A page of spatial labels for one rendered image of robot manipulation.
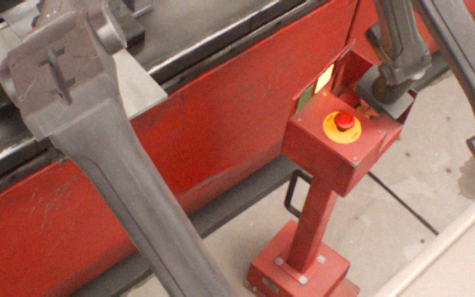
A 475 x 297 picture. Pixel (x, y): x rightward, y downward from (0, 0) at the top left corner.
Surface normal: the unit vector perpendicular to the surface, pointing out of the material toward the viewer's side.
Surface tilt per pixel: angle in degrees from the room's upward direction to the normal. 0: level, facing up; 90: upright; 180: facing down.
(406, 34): 88
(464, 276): 42
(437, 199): 0
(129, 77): 0
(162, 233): 53
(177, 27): 0
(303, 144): 90
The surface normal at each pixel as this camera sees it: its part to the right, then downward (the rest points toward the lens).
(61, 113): 0.18, 0.34
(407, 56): 0.39, 0.77
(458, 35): -0.11, -0.06
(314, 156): -0.63, 0.62
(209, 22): 0.08, -0.54
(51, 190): 0.63, 0.68
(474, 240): -0.40, -0.84
